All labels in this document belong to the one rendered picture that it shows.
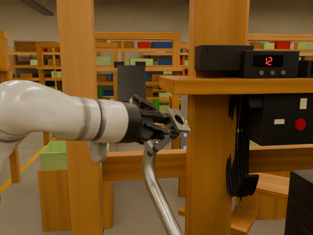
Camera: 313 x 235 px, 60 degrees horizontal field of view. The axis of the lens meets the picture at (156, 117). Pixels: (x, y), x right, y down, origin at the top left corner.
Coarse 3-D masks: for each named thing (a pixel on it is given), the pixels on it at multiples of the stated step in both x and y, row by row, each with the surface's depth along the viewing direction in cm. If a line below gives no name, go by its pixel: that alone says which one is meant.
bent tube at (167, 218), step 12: (168, 108) 57; (168, 120) 58; (180, 120) 59; (144, 156) 62; (144, 168) 62; (144, 180) 61; (156, 180) 61; (156, 192) 59; (156, 204) 58; (168, 204) 58; (168, 216) 56; (168, 228) 55
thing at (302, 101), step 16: (272, 96) 74; (288, 96) 75; (304, 96) 76; (256, 112) 78; (272, 112) 75; (288, 112) 76; (304, 112) 77; (256, 128) 79; (272, 128) 76; (288, 128) 77; (304, 128) 77; (272, 144) 77; (288, 144) 78
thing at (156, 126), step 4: (144, 124) 51; (148, 124) 51; (152, 124) 52; (156, 124) 53; (148, 128) 51; (152, 128) 51; (156, 128) 52; (160, 128) 53; (164, 128) 55; (156, 132) 53; (160, 132) 53; (164, 132) 54; (168, 132) 55; (152, 136) 54; (156, 136) 54
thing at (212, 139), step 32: (64, 0) 72; (192, 0) 82; (224, 0) 78; (64, 32) 74; (192, 32) 82; (224, 32) 80; (64, 64) 75; (192, 64) 83; (96, 96) 84; (192, 96) 84; (224, 96) 83; (192, 128) 85; (224, 128) 85; (192, 160) 86; (224, 160) 87; (96, 192) 83; (192, 192) 88; (224, 192) 90; (96, 224) 85; (192, 224) 90; (224, 224) 92
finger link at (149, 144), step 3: (141, 141) 50; (144, 141) 50; (147, 141) 50; (150, 141) 51; (153, 141) 51; (156, 141) 51; (144, 144) 50; (147, 144) 50; (150, 144) 50; (153, 144) 51; (147, 147) 50; (150, 147) 50; (150, 150) 50; (150, 153) 50; (153, 153) 50
